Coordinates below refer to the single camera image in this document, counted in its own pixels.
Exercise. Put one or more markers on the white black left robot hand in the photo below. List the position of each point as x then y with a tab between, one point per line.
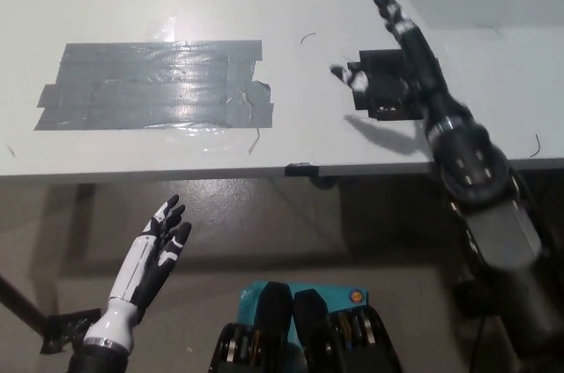
138	271

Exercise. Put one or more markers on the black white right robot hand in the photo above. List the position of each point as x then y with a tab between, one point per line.
420	69

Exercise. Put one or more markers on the black teal robot torso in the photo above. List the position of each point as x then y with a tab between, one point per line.
304	333

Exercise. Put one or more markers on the black tape square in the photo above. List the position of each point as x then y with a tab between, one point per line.
385	99

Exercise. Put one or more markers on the black diagonal support bar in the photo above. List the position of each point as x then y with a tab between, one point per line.
22	304

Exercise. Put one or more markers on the dark round table fitting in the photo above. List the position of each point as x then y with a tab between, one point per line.
324	183

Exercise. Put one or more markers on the grey duct tape patch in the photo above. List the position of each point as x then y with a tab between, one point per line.
154	86

